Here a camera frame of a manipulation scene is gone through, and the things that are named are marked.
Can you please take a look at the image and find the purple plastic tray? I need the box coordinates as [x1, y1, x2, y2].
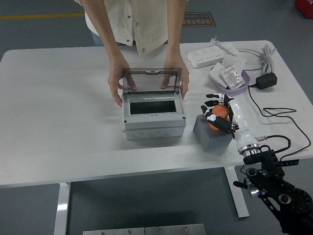
[208, 69, 250, 96]

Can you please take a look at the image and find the white table leg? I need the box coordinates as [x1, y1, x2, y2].
[53, 182, 71, 235]
[224, 166, 250, 218]

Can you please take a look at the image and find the grey block with round hole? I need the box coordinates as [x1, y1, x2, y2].
[193, 114, 234, 153]

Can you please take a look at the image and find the slim white packet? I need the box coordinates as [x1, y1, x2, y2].
[209, 62, 227, 88]

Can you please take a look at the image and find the red object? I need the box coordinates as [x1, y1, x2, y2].
[294, 0, 313, 19]

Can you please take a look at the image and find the grey junction box cover frame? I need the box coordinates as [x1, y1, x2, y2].
[121, 92, 186, 132]

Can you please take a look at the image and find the black floor sign yellow text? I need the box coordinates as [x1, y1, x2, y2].
[182, 12, 217, 27]

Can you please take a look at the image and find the black power adapter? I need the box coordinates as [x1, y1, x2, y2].
[255, 72, 278, 90]

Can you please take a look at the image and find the small white flat box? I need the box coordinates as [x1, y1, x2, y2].
[224, 44, 240, 56]

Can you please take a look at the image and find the person's right hand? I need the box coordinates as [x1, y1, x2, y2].
[107, 60, 137, 108]

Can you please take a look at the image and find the grey metal plate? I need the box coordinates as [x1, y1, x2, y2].
[82, 227, 145, 235]
[144, 223, 206, 235]

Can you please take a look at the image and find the person's torso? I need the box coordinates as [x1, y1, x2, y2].
[74, 0, 189, 58]

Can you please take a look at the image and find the white power strip cable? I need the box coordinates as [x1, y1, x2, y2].
[210, 35, 278, 75]

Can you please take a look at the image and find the orange cylinder battery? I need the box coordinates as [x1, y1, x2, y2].
[208, 105, 230, 132]

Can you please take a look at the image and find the thin black adapter cord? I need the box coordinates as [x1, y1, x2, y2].
[239, 84, 312, 176]

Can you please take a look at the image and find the white power strip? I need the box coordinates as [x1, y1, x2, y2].
[187, 45, 227, 69]

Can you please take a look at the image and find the square white packet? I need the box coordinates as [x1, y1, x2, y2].
[222, 55, 246, 71]

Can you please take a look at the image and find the smoky transparent box lid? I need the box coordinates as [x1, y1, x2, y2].
[121, 68, 183, 96]

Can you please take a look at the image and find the person's left hand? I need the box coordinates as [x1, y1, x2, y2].
[160, 60, 190, 101]

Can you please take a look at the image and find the packed white socket panel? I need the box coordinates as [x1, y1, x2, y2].
[220, 65, 246, 90]

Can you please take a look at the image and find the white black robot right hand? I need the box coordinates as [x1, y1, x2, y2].
[201, 93, 260, 149]

